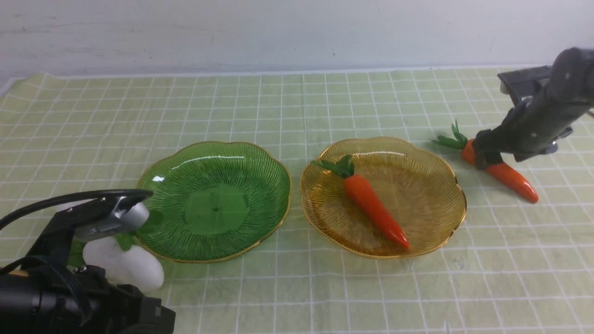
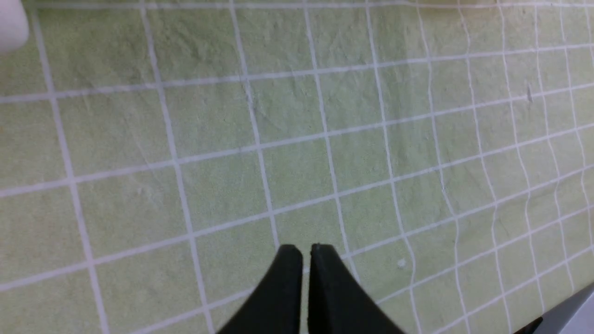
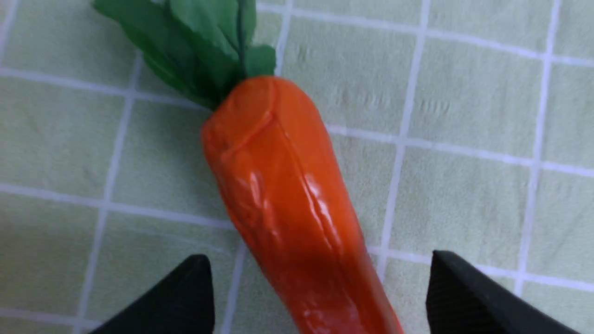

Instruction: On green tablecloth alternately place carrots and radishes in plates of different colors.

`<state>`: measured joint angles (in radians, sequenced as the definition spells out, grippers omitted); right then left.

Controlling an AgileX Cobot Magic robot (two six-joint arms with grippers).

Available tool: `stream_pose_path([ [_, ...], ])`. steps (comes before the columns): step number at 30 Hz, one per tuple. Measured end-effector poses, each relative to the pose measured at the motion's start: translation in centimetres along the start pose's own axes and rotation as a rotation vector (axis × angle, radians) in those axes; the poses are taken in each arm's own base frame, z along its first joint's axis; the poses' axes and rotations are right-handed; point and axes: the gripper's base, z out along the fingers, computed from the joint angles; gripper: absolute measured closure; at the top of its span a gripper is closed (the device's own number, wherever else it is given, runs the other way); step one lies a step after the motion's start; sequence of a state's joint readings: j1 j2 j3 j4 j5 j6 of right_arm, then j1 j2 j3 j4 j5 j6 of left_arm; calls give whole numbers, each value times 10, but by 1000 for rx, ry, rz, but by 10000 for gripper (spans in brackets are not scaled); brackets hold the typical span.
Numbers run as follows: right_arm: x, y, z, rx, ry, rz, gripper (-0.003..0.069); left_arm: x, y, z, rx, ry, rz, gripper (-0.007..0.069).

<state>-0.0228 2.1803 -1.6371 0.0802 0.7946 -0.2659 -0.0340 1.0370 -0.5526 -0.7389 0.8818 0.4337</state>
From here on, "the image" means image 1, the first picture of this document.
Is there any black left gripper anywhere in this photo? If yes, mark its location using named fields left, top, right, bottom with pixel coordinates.
left=1, top=209, right=176, bottom=334

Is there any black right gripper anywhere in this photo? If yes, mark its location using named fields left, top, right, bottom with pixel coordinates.
left=472, top=47, right=594, bottom=170

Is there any orange carrot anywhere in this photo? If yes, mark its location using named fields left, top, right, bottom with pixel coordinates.
left=312, top=154, right=410, bottom=250
left=432, top=120, right=539, bottom=204

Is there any white radish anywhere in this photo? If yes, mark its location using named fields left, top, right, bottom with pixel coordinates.
left=68, top=234, right=165, bottom=293
left=55, top=199, right=91, bottom=212

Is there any amber glass plate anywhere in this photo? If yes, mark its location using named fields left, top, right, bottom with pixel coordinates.
left=300, top=137, right=467, bottom=259

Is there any green checked tablecloth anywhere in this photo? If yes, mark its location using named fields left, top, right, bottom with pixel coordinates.
left=0, top=68, right=594, bottom=334

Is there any green glass plate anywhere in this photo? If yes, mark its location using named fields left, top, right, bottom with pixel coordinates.
left=135, top=141, right=292, bottom=263

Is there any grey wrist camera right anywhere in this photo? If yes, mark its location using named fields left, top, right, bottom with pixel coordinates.
left=497, top=65, right=552, bottom=106

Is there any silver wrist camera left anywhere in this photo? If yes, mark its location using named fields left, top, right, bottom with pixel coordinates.
left=72, top=196, right=150, bottom=243

